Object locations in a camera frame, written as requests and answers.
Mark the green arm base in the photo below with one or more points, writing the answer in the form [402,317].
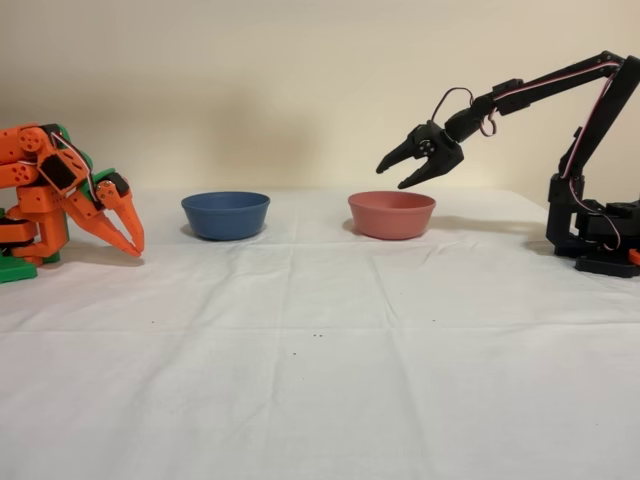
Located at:
[15,272]

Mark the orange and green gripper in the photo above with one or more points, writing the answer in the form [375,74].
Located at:
[96,212]

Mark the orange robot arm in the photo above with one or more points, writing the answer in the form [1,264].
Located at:
[37,200]

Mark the blue bowl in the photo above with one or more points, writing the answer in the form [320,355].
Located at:
[225,217]

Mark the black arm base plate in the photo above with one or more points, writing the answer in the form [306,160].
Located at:
[607,265]

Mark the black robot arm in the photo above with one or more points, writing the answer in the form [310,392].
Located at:
[560,200]

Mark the red bowl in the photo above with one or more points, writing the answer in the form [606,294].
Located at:
[392,217]

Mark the small orange clamp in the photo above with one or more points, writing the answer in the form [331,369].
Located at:
[635,256]

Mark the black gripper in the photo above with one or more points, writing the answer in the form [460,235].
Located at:
[439,156]

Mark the white tablecloth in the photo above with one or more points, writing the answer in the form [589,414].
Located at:
[250,400]

